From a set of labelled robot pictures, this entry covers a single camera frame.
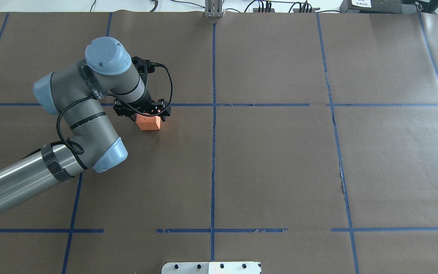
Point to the black power strip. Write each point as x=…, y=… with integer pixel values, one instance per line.
x=305, y=10

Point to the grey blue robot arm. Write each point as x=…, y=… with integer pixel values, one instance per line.
x=87, y=138

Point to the orange foam cube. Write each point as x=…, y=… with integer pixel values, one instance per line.
x=147, y=123

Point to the grey metal post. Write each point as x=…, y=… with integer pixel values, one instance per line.
x=214, y=8

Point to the black electronics box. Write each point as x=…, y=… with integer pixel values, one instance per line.
x=371, y=6

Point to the white mounting plate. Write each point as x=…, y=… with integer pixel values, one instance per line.
x=224, y=267

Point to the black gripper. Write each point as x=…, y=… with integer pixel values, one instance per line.
x=145, y=102

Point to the brown paper table cover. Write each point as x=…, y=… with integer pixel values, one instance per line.
x=307, y=142

